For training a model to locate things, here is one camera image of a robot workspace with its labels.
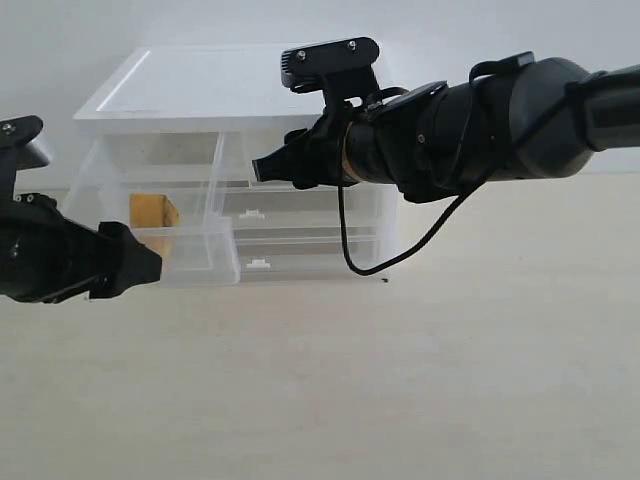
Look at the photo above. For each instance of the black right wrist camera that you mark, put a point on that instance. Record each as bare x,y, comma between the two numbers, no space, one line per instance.
341,70

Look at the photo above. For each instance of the white plastic drawer cabinet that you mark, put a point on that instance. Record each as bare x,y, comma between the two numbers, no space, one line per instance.
235,92

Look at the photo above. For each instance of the yellow wedge sponge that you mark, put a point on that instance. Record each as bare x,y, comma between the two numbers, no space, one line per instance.
153,211

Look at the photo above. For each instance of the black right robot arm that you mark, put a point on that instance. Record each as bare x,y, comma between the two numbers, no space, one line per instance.
514,119

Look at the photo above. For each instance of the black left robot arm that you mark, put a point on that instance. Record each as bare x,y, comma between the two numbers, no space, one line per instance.
48,258

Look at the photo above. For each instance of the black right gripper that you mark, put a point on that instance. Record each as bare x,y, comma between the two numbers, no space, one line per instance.
336,124

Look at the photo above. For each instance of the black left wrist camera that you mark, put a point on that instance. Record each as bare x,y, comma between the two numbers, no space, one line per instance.
22,148

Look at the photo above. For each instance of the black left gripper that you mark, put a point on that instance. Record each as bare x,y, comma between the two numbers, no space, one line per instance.
52,258

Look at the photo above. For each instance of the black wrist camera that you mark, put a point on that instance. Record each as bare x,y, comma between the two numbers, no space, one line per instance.
22,148
341,70

